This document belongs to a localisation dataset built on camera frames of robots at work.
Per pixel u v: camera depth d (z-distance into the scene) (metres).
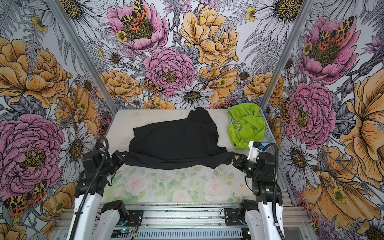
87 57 0.91
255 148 0.65
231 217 0.74
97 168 0.57
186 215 0.76
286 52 0.88
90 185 0.49
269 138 1.00
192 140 1.10
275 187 0.45
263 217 0.45
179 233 0.65
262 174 0.53
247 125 1.07
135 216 0.75
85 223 0.45
